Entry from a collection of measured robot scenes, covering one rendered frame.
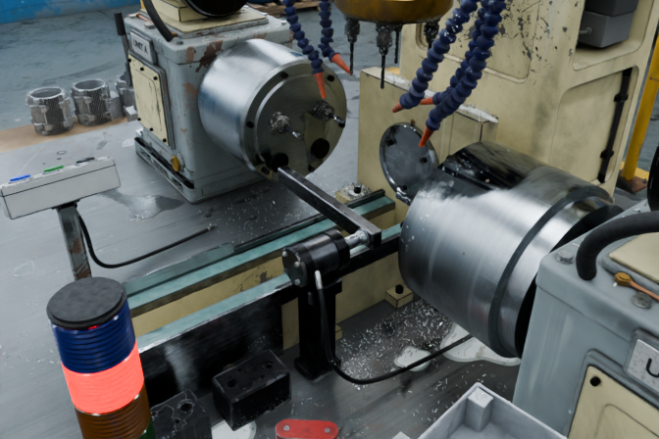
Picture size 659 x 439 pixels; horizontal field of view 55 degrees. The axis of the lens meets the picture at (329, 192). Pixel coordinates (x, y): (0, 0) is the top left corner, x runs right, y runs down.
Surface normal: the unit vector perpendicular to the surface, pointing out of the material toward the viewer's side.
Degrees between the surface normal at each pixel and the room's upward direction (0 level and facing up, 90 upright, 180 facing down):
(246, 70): 32
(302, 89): 90
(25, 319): 0
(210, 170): 90
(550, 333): 90
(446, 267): 81
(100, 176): 69
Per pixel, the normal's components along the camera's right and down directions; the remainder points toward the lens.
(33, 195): 0.55, 0.06
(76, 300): 0.00, -0.86
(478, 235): -0.65, -0.26
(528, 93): -0.80, 0.30
